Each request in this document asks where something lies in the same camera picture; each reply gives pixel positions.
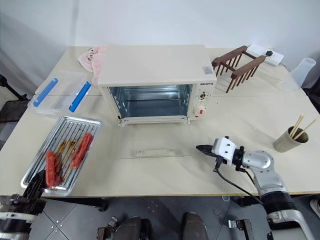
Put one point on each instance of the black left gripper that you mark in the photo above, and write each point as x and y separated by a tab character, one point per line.
27	205

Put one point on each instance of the wooden chopstick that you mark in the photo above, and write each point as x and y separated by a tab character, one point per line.
299	125
307	128
296	126

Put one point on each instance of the oven label sticker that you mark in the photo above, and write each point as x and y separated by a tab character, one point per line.
207	70

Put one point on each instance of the blue container clip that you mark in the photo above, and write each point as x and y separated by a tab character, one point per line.
80	96
46	91

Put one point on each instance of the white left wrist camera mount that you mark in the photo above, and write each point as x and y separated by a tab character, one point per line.
15	217

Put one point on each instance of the white power strip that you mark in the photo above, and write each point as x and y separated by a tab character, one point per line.
257	50

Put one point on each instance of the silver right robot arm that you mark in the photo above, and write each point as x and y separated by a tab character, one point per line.
270	172

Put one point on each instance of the dark rounded shape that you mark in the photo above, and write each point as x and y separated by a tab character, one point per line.
193	226
135	228

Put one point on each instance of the metal cup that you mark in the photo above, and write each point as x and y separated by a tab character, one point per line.
287	145

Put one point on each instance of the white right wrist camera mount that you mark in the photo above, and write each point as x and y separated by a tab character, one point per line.
225	147

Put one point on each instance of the pink towel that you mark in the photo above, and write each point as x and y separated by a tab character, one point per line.
96	61

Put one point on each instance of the glass oven door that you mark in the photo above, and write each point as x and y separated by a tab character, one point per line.
153	152

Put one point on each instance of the clear plastic measuring cup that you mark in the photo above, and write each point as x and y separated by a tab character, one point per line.
298	73

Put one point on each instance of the dark brown wooden rack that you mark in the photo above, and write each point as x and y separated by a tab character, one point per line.
247	66

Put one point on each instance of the black stand leg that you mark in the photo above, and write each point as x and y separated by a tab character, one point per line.
12	88

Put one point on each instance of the black power plug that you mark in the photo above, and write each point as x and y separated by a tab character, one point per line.
269	53

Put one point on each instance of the silver metal baking tray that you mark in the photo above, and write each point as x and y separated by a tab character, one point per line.
93	125

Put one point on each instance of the cream timer knob red mark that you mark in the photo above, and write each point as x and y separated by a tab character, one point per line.
199	111

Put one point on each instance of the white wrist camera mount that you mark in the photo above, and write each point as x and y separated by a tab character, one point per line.
15	217
225	147

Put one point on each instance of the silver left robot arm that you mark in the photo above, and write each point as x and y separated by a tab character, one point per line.
12	230

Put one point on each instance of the red sausage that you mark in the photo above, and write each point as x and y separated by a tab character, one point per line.
82	148
50	167

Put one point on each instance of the cream toaster oven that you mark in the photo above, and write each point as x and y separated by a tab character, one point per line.
150	65

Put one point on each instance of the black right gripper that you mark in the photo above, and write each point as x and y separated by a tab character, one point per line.
220	158

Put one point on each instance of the clear plastic storage container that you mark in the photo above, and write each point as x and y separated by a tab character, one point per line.
58	93

